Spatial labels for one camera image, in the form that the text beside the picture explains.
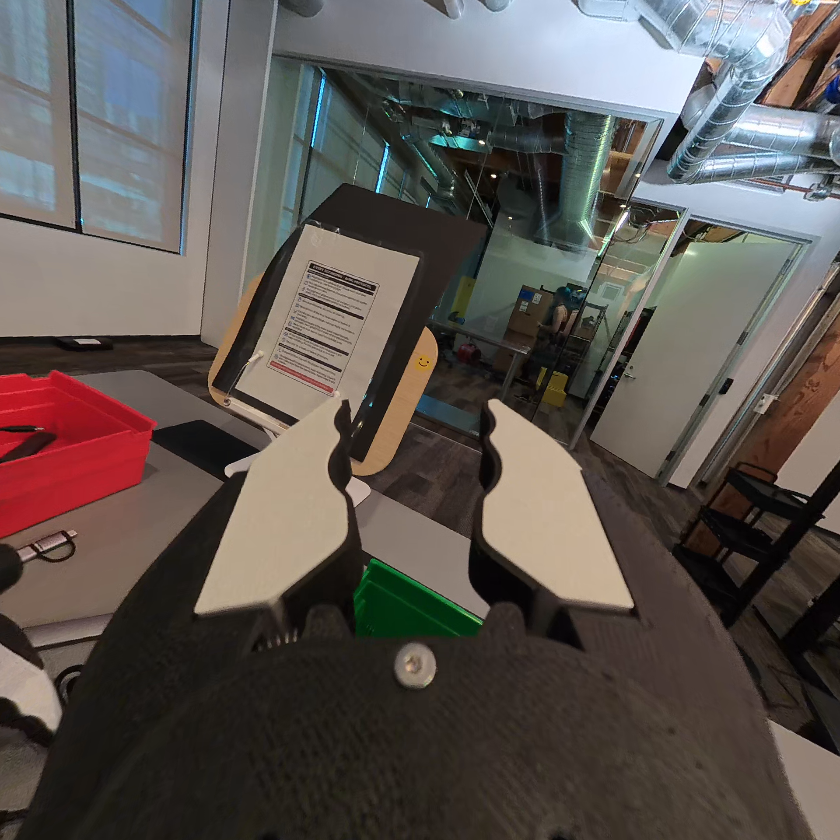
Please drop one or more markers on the black metal pole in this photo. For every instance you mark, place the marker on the black metal pole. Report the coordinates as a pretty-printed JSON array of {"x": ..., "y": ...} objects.
[{"x": 787, "y": 544}]

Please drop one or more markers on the yellow step stool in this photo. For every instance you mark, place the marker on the yellow step stool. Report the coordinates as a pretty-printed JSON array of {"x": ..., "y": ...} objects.
[{"x": 552, "y": 387}]

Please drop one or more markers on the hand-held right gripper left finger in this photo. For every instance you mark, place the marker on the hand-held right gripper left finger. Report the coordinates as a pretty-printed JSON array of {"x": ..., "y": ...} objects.
[{"x": 282, "y": 518}]

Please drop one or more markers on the green plastic bin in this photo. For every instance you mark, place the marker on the green plastic bin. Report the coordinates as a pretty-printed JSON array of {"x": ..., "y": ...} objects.
[{"x": 407, "y": 610}]

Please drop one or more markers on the red plastic bin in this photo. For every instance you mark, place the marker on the red plastic bin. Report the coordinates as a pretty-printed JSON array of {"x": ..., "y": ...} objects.
[{"x": 79, "y": 472}]

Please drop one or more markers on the window blind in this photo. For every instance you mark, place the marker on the window blind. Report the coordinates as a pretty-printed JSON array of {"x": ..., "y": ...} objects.
[{"x": 98, "y": 118}]

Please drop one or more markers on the silver ventilation duct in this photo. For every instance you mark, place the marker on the silver ventilation duct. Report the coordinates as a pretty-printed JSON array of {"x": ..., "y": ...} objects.
[{"x": 754, "y": 124}]

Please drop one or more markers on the cardboard box with blue label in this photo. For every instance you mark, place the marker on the cardboard box with blue label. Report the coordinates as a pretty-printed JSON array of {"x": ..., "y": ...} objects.
[{"x": 531, "y": 308}]

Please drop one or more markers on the flat black device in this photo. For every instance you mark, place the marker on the flat black device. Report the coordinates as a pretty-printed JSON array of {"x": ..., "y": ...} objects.
[{"x": 84, "y": 343}]

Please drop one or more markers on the white printed instruction sheet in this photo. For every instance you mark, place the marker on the white printed instruction sheet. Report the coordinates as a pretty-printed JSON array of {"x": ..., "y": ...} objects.
[{"x": 354, "y": 282}]

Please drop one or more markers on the plain cardboard box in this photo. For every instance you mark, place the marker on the plain cardboard box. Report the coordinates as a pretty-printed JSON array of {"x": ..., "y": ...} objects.
[{"x": 512, "y": 354}]

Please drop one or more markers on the red portable heater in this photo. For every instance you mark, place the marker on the red portable heater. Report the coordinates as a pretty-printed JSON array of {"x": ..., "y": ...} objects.
[{"x": 470, "y": 350}]

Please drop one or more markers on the metal handrail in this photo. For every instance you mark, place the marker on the metal handrail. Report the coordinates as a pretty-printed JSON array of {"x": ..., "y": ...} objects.
[{"x": 485, "y": 334}]

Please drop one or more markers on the wooden pillar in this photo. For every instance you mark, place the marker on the wooden pillar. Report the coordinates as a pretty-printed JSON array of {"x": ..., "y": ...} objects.
[{"x": 807, "y": 407}]

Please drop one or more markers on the thin black pen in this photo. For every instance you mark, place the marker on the thin black pen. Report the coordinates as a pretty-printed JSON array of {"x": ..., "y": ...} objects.
[{"x": 23, "y": 428}]

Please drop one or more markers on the silver usb adapter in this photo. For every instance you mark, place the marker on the silver usb adapter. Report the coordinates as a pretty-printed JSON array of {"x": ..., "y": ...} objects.
[{"x": 49, "y": 542}]

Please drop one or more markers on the black display board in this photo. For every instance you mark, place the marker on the black display board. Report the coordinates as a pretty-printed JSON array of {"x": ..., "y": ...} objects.
[{"x": 420, "y": 249}]

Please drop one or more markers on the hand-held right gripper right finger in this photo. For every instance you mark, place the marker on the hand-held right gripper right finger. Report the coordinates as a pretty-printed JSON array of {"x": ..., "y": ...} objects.
[{"x": 551, "y": 518}]

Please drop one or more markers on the white door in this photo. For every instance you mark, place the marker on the white door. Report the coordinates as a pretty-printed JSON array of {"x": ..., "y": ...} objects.
[{"x": 689, "y": 367}]

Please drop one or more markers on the white document stand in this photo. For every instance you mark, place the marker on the white document stand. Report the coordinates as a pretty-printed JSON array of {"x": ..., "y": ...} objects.
[{"x": 358, "y": 492}]

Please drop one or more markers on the black utility cart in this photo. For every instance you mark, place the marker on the black utility cart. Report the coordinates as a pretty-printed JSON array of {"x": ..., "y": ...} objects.
[{"x": 741, "y": 525}]

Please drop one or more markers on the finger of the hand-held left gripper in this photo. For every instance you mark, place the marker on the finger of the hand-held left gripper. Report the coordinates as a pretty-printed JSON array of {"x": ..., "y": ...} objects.
[
  {"x": 26, "y": 689},
  {"x": 8, "y": 568}
]

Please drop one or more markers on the black desk mat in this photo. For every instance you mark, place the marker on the black desk mat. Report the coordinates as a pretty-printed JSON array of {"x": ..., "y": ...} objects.
[{"x": 197, "y": 446}]

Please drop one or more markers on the ribbed silver duct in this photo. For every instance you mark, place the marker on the ribbed silver duct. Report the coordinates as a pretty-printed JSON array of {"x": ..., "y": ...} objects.
[{"x": 577, "y": 177}]

